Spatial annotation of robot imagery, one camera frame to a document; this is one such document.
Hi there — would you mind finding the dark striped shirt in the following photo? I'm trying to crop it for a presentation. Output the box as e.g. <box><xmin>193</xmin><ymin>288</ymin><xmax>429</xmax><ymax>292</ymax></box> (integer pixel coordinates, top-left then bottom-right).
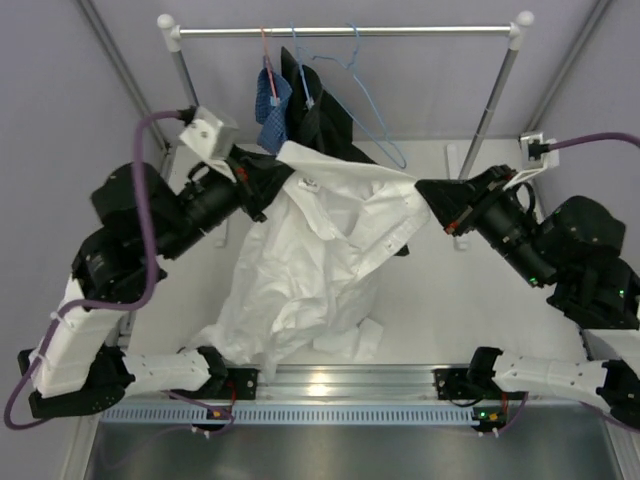
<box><xmin>279</xmin><ymin>46</ymin><xmax>411</xmax><ymax>259</ymax></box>

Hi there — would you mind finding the empty light blue wire hanger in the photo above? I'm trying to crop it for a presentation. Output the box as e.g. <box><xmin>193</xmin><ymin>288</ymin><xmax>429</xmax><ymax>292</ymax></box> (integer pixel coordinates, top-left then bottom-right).
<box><xmin>295</xmin><ymin>23</ymin><xmax>408</xmax><ymax>170</ymax></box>

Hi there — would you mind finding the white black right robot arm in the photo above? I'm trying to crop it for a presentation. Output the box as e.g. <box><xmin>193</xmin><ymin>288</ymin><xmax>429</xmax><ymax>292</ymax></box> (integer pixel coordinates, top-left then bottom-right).
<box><xmin>415</xmin><ymin>165</ymin><xmax>639</xmax><ymax>430</ymax></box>

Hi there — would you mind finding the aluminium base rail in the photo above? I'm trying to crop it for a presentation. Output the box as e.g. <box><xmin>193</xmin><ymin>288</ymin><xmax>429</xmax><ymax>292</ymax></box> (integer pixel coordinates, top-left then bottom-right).
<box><xmin>224</xmin><ymin>363</ymin><xmax>626</xmax><ymax>401</ymax></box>

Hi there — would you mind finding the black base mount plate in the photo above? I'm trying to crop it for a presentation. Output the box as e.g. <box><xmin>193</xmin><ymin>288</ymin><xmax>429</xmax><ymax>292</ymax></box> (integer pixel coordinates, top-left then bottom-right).
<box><xmin>226</xmin><ymin>367</ymin><xmax>259</xmax><ymax>401</ymax></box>
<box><xmin>433</xmin><ymin>367</ymin><xmax>477</xmax><ymax>401</ymax></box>

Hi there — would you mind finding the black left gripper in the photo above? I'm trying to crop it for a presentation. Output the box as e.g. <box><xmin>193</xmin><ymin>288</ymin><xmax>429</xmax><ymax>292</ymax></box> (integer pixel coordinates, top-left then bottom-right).
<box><xmin>152</xmin><ymin>144</ymin><xmax>299</xmax><ymax>261</ymax></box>

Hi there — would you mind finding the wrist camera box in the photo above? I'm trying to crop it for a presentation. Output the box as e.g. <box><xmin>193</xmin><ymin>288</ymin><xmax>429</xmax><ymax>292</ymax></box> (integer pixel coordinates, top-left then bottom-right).
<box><xmin>504</xmin><ymin>131</ymin><xmax>560</xmax><ymax>190</ymax></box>
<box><xmin>178</xmin><ymin>106</ymin><xmax>239</xmax><ymax>161</ymax></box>

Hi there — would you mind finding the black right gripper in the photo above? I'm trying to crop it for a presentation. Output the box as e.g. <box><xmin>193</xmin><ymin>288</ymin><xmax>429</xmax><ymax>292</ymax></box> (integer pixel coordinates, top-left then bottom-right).
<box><xmin>413</xmin><ymin>166</ymin><xmax>554</xmax><ymax>290</ymax></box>

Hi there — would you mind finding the light blue hanger under dark shirt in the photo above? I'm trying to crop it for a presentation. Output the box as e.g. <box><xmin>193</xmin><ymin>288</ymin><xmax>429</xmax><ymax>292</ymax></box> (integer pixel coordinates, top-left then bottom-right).
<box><xmin>290</xmin><ymin>22</ymin><xmax>315</xmax><ymax>110</ymax></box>

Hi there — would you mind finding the blue checkered shirt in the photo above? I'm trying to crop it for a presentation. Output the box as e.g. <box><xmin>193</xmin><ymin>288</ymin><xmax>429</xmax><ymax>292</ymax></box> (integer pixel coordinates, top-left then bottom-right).
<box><xmin>254</xmin><ymin>67</ymin><xmax>292</xmax><ymax>154</ymax></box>

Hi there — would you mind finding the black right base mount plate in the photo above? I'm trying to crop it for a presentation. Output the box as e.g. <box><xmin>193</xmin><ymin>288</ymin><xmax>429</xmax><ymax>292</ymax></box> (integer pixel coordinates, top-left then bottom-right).
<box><xmin>433</xmin><ymin>367</ymin><xmax>477</xmax><ymax>401</ymax></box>

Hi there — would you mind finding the white clothes rack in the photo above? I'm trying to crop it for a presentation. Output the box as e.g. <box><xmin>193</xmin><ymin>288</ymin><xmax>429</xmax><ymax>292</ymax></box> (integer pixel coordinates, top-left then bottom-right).
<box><xmin>157</xmin><ymin>10</ymin><xmax>535</xmax><ymax>179</ymax></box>

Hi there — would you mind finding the grey aluminium frame profile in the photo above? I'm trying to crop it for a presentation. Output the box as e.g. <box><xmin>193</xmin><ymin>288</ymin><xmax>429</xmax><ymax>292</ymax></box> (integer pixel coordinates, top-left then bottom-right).
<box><xmin>74</xmin><ymin>0</ymin><xmax>174</xmax><ymax>151</ymax></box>

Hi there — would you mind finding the white shirt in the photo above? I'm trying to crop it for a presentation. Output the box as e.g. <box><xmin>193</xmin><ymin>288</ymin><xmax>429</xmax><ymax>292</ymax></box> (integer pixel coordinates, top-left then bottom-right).
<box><xmin>187</xmin><ymin>141</ymin><xmax>430</xmax><ymax>378</ymax></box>

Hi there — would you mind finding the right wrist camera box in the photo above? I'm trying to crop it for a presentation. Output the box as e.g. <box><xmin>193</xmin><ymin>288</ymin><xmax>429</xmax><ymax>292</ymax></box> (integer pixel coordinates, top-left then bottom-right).
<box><xmin>504</xmin><ymin>131</ymin><xmax>560</xmax><ymax>190</ymax></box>

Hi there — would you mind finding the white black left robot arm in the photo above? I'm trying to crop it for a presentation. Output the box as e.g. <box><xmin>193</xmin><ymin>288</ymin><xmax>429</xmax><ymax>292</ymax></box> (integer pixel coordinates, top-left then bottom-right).
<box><xmin>18</xmin><ymin>147</ymin><xmax>292</xmax><ymax>424</ymax></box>

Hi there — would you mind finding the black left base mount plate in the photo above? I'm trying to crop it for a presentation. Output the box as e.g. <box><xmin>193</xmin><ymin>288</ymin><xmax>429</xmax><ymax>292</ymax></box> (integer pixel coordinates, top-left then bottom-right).
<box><xmin>226</xmin><ymin>367</ymin><xmax>259</xmax><ymax>401</ymax></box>

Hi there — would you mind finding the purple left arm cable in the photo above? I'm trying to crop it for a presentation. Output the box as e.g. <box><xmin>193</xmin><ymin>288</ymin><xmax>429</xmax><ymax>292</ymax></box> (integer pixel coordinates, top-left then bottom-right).
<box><xmin>3</xmin><ymin>109</ymin><xmax>236</xmax><ymax>464</ymax></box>

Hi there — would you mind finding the white slotted cable duct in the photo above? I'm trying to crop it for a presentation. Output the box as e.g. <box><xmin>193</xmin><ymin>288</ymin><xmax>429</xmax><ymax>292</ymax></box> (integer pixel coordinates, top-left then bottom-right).
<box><xmin>100</xmin><ymin>402</ymin><xmax>500</xmax><ymax>426</ymax></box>

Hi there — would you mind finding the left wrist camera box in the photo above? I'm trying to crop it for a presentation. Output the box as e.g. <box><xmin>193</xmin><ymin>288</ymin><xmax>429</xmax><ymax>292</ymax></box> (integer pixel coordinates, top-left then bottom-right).
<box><xmin>178</xmin><ymin>106</ymin><xmax>239</xmax><ymax>161</ymax></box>

